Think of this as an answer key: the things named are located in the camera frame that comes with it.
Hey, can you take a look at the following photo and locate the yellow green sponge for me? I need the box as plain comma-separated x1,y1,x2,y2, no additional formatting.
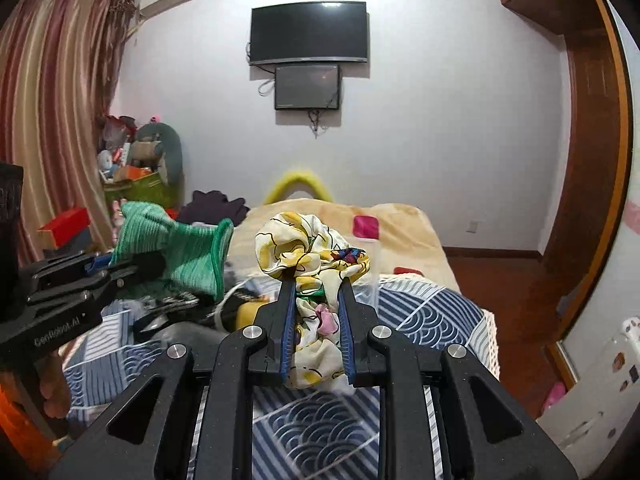
235,300,268,330

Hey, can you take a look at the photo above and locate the green knitted cloth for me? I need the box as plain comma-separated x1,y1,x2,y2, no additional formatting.
111,202,234,301

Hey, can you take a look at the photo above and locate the floral yellow white scrunchie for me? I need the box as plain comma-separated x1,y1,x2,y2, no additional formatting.
255,211,370,389

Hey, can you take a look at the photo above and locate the pink rabbit plush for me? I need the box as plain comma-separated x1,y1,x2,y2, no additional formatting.
112,198,126,232

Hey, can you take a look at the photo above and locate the black patterned cloth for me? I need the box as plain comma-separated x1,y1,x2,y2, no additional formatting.
130,284,253,338

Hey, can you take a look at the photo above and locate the red box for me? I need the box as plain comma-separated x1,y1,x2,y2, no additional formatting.
37,207,90,249

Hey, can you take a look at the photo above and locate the green storage crate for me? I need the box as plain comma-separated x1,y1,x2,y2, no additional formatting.
103,172,179,208

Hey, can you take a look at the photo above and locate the dark purple clothes pile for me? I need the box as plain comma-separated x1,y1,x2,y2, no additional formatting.
177,191,250,226

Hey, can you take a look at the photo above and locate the blue white patterned bedcover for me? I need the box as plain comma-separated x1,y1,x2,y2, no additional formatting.
64,274,500,479

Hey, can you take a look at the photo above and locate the white cabinet with stickers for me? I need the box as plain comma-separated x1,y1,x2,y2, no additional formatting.
534,199,640,466

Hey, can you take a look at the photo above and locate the grey green plush toy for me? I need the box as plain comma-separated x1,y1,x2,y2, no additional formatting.
128,122,182,185

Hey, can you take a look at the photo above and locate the clear plastic storage box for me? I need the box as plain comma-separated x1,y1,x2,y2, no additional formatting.
347,236,382,310

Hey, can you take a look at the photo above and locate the yellow curved cushion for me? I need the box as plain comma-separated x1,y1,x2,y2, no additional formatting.
264,170,333,205

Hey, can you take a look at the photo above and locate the beige fleece blanket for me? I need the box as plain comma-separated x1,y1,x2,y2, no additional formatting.
228,198,460,292

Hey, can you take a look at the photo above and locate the red striped curtain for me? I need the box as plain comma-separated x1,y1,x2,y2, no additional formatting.
1,0,136,264

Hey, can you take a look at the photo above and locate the brown wooden door frame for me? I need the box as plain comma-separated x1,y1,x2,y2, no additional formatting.
544,28,632,340

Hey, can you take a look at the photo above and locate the small wall monitor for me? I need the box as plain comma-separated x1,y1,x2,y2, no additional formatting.
274,63,342,112

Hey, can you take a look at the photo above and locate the large wall television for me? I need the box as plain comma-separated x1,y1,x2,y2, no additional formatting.
248,1,369,66

